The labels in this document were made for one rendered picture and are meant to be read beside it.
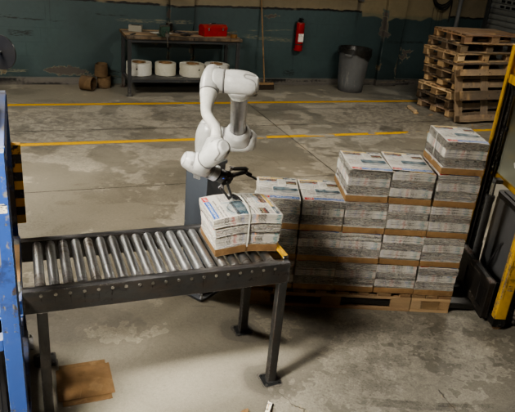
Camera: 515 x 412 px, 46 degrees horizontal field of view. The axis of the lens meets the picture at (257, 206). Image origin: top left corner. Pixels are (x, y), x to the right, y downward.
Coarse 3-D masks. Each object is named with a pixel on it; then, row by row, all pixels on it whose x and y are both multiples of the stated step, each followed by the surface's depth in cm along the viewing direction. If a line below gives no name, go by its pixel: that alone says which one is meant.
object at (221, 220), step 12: (204, 204) 324; (216, 204) 324; (228, 204) 324; (204, 216) 328; (216, 216) 313; (228, 216) 312; (240, 216) 314; (204, 228) 335; (216, 228) 311; (228, 228) 314; (240, 228) 317; (216, 240) 315; (228, 240) 318; (240, 240) 320
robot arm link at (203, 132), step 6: (198, 126) 387; (204, 126) 382; (198, 132) 385; (204, 132) 382; (210, 132) 382; (222, 132) 384; (198, 138) 385; (204, 138) 383; (198, 144) 387; (198, 150) 389
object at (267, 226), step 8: (248, 200) 332; (256, 200) 333; (264, 200) 335; (256, 208) 322; (264, 208) 325; (272, 208) 327; (256, 216) 317; (264, 216) 318; (272, 216) 320; (280, 216) 322; (256, 224) 319; (264, 224) 321; (272, 224) 323; (280, 224) 324; (256, 232) 321; (264, 232) 323; (272, 232) 325; (256, 240) 324; (264, 240) 326; (272, 240) 328
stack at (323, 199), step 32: (256, 192) 426; (288, 192) 402; (320, 192) 407; (320, 224) 402; (352, 224) 403; (384, 224) 404; (416, 224) 405; (352, 256) 413; (384, 256) 414; (416, 256) 415; (256, 288) 420
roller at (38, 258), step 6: (36, 246) 313; (36, 252) 308; (42, 252) 311; (36, 258) 302; (42, 258) 304; (36, 264) 297; (42, 264) 299; (36, 270) 293; (42, 270) 293; (36, 276) 288; (42, 276) 288; (36, 282) 283; (42, 282) 283
